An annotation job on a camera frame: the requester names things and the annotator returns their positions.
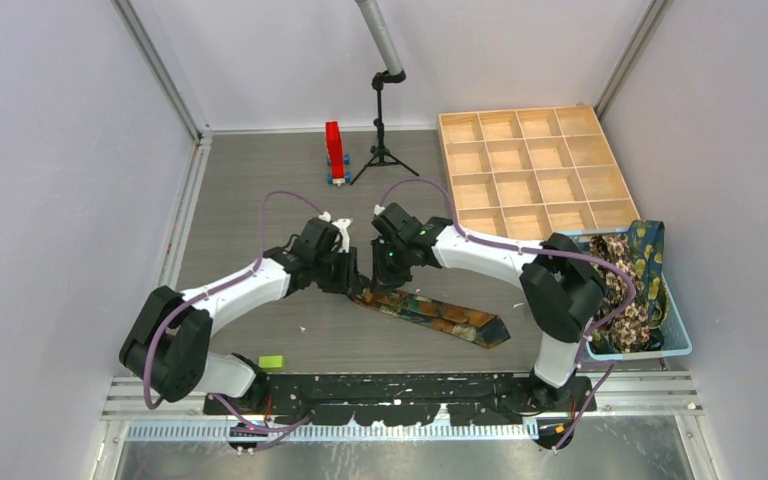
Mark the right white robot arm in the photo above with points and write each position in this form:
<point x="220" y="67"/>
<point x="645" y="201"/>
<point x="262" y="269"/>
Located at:
<point x="563" y="290"/>

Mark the blue tie yellow leaves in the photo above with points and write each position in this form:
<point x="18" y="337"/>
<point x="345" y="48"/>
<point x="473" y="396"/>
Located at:
<point x="646" y="239"/>

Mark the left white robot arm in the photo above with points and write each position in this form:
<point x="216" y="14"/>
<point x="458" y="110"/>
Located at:
<point x="168" y="346"/>

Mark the grey pole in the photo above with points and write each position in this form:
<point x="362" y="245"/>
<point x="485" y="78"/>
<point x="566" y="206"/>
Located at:
<point x="376" y="24"/>

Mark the red toy block truck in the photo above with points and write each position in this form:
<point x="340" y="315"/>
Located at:
<point x="337" y="159"/>

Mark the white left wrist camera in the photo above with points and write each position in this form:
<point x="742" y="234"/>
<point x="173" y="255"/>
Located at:
<point x="343" y="241"/>

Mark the wooden compartment tray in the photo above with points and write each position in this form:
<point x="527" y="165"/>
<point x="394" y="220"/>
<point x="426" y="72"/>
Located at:
<point x="526" y="173"/>

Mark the black tripod stand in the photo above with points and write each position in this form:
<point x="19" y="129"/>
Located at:
<point x="381" y="155"/>

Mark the lime green block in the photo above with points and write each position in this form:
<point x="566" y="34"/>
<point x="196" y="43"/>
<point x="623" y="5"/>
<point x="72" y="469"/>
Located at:
<point x="271" y="362"/>

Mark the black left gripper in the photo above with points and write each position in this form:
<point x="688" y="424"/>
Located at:
<point x="347" y="283"/>

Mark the light blue plastic basket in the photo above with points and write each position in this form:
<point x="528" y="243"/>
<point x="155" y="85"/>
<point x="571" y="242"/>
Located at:
<point x="627" y="336"/>

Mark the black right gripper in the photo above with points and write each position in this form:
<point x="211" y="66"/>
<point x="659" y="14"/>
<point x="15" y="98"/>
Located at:
<point x="383" y="277"/>

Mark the aluminium front rail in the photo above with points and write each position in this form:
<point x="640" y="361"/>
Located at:
<point x="623" y="394"/>

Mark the blue orange green tie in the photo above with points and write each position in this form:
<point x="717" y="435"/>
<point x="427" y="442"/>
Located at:
<point x="477" y="327"/>

